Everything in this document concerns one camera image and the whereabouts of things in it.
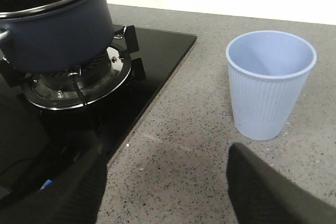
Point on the dark blue cooking pot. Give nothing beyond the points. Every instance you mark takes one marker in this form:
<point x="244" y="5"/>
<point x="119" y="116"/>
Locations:
<point x="58" y="39"/>

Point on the right burner with pot support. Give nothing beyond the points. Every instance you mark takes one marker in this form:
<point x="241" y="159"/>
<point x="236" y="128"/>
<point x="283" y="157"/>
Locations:
<point x="80" y="86"/>

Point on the light blue ribbed cup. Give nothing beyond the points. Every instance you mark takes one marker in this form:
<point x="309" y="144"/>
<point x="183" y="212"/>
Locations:
<point x="267" y="70"/>

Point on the black glass gas stove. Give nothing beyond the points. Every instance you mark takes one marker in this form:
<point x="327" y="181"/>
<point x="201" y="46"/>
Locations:
<point x="38" y="145"/>

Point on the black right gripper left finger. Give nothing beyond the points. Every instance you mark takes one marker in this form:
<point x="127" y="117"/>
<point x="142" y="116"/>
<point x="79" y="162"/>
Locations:
<point x="74" y="197"/>

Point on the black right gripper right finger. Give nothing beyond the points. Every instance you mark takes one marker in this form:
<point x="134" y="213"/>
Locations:
<point x="259" y="194"/>

